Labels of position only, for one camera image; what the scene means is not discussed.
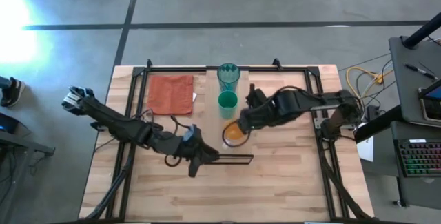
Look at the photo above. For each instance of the black power adapter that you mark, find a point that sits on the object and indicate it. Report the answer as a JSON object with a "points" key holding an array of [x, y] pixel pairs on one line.
{"points": [[372, 112]]}

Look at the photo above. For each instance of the backlit rainbow keyboard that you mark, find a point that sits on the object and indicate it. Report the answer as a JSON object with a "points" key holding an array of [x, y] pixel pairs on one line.
{"points": [[420, 158]]}

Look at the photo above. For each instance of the orange folded cloth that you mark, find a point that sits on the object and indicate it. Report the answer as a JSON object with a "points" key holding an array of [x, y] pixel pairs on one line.
{"points": [[170, 94]]}

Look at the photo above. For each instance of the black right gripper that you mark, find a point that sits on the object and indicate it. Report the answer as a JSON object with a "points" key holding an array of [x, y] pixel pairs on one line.
{"points": [[256, 117]]}

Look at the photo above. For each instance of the white paper sheet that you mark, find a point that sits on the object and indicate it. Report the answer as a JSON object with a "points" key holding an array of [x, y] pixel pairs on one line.
{"points": [[366, 148]]}

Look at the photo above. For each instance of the black stand pole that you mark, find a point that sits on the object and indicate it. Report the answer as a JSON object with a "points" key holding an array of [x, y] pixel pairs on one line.
{"points": [[423, 31]]}

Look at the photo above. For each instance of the black aluminium table frame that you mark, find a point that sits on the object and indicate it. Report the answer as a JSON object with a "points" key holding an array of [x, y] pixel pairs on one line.
{"points": [[318, 148]]}

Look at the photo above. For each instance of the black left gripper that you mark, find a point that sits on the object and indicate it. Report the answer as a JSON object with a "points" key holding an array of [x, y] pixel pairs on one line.
{"points": [[193, 150]]}

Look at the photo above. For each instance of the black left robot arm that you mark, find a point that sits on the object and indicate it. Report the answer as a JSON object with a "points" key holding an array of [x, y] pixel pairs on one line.
{"points": [[113, 122]]}

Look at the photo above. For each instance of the person's shoe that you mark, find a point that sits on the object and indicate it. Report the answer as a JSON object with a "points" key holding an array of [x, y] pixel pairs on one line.
{"points": [[13, 91]]}

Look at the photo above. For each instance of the green plastic cup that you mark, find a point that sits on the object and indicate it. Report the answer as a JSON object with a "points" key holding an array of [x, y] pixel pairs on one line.
{"points": [[227, 102]]}

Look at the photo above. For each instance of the small white cloth tag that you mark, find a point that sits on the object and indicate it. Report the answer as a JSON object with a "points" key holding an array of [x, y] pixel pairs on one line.
{"points": [[194, 96]]}

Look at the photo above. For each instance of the black pen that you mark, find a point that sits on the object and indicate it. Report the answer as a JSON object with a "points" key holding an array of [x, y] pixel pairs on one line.
{"points": [[420, 71]]}

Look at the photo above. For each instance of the grey side desk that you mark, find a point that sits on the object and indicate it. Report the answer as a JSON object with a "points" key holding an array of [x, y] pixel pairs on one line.
{"points": [[413, 89]]}

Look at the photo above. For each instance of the dark cart with black frame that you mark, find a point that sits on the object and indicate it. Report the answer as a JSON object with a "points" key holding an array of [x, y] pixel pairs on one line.
{"points": [[20, 144]]}

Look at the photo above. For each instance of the tall teal translucent tumbler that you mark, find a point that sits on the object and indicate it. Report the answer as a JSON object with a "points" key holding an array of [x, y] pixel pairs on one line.
{"points": [[228, 76]]}

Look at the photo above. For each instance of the tablet with dark case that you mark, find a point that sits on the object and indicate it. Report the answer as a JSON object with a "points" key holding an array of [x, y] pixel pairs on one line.
{"points": [[431, 100]]}

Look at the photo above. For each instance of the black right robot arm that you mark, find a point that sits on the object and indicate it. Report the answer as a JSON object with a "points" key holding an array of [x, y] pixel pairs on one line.
{"points": [[310, 101]]}

